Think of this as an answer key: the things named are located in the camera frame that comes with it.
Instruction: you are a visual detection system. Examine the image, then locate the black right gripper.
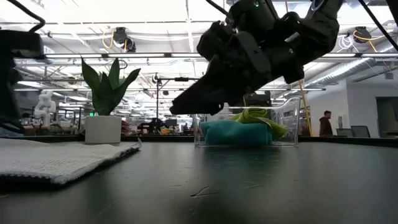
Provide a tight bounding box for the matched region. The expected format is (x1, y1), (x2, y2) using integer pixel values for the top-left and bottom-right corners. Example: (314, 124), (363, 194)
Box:
(169, 20), (305, 116)

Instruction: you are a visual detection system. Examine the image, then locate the teal microfiber towel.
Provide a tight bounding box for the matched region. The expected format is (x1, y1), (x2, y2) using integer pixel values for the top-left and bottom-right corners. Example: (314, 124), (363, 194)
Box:
(200, 120), (274, 146)

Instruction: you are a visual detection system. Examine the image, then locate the yellow-green microfiber towel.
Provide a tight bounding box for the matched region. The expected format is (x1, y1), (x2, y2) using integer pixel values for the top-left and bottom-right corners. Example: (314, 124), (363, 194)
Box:
(226, 107), (289, 141)

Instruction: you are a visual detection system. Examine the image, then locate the clear plastic bin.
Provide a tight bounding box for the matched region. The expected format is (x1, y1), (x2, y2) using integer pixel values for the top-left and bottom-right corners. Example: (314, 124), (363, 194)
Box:
(193, 96), (302, 147)

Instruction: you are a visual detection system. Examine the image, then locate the grey microfiber towel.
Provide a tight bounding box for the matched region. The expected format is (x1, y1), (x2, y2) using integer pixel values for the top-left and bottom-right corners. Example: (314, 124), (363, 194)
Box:
(0, 138), (143, 186)

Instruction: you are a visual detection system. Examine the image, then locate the black monitor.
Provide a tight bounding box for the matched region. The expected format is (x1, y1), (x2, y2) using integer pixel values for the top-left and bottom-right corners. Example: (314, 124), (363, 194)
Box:
(244, 91), (272, 108)

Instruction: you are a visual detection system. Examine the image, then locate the long ceiling light bar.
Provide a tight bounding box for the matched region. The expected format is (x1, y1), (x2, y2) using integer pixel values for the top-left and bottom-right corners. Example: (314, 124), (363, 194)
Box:
(45, 52), (398, 59)

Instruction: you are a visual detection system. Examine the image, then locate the green snake plant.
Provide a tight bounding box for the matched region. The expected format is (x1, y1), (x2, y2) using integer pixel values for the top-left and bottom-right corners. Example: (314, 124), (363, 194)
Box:
(81, 57), (141, 116)

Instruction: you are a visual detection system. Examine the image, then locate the white plant pot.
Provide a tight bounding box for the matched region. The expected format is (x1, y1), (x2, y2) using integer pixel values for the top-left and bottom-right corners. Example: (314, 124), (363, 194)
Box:
(84, 115), (123, 144)

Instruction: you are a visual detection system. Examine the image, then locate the white robot figure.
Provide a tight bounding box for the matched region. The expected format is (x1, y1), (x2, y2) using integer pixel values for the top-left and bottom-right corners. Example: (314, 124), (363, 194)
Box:
(34, 89), (57, 127)

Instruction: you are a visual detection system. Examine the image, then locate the wooden workbench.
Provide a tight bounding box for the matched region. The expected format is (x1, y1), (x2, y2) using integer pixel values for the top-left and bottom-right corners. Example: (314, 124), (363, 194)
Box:
(21, 124), (78, 138)

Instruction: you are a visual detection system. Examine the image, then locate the black station frame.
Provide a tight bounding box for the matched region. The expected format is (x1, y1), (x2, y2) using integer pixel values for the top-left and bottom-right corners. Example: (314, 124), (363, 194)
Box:
(156, 77), (201, 119)

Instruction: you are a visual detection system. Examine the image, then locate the yellow hanging cord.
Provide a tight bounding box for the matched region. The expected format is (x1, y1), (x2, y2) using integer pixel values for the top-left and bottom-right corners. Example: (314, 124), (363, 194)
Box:
(297, 80), (313, 137)

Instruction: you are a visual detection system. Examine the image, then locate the silver ventilation duct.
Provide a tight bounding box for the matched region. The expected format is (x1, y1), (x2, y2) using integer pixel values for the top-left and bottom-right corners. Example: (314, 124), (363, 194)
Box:
(304, 57), (388, 90)

